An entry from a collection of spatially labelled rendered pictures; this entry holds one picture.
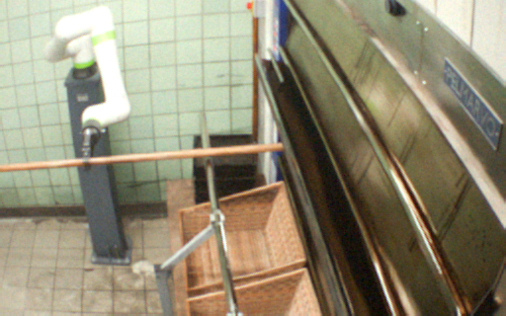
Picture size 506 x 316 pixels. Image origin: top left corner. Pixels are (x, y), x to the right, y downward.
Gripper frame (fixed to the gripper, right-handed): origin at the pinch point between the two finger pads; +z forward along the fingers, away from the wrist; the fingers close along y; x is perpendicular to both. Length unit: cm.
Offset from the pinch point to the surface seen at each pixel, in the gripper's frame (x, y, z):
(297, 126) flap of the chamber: -76, -22, 24
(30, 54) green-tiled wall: 53, -1, -125
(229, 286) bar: -47, 1, 72
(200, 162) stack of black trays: -47, 32, -44
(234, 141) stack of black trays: -65, 32, -59
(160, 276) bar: -26, 26, 39
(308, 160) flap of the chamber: -75, -22, 45
